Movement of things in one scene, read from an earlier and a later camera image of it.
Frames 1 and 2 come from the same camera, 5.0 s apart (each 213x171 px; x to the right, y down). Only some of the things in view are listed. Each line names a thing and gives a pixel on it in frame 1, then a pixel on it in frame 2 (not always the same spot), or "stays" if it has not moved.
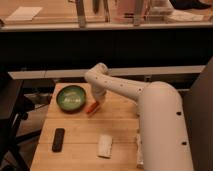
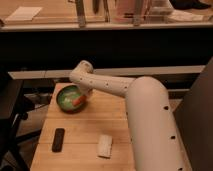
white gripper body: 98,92 -> 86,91
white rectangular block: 105,146 stays
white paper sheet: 24,13 stays
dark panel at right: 198,108 stays
